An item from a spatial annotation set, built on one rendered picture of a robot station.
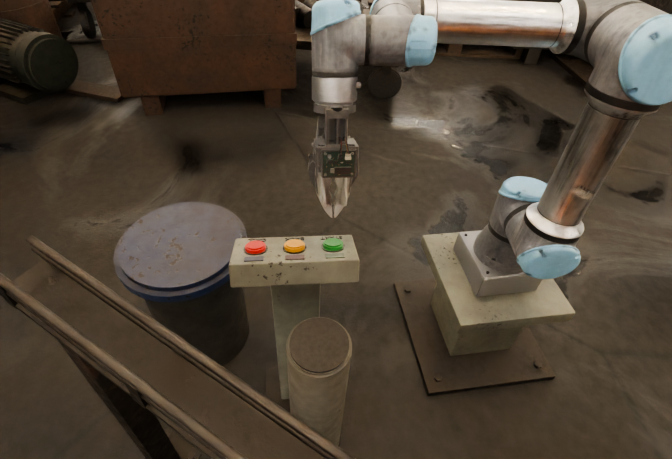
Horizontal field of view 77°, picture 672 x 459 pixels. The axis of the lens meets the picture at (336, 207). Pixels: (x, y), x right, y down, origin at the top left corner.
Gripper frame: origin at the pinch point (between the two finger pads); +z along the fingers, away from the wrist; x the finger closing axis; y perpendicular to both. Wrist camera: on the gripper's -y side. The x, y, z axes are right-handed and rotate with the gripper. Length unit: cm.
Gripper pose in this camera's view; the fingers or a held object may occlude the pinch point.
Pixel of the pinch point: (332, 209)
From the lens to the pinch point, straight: 79.6
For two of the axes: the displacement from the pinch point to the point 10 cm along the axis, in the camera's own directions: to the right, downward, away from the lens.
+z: -0.1, 9.3, 3.8
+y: 1.0, 3.7, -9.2
